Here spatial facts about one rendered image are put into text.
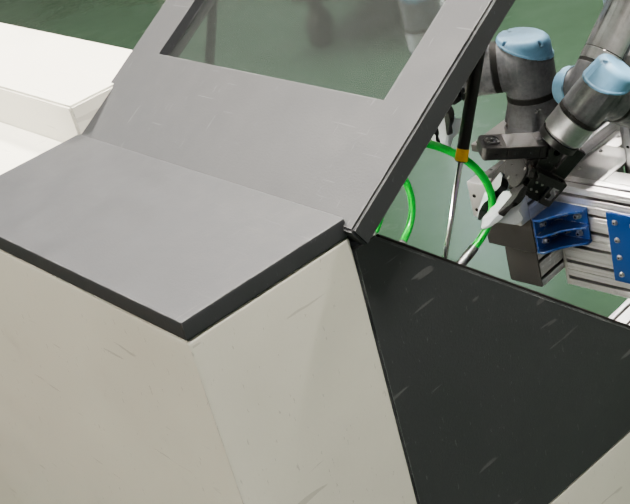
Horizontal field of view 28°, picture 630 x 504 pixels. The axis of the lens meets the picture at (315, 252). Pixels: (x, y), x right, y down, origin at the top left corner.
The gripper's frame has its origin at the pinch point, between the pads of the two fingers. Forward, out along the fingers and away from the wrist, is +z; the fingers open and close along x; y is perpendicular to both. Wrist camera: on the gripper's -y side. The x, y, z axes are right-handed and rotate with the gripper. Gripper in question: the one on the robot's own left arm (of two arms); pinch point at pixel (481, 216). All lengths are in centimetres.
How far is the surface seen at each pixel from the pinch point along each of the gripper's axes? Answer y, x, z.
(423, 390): -17.2, -40.3, 9.0
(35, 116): -69, 31, 33
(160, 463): -47, -43, 36
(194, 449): -49, -51, 23
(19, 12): 41, 643, 335
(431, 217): 125, 199, 114
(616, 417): 32.3, -24.8, 13.1
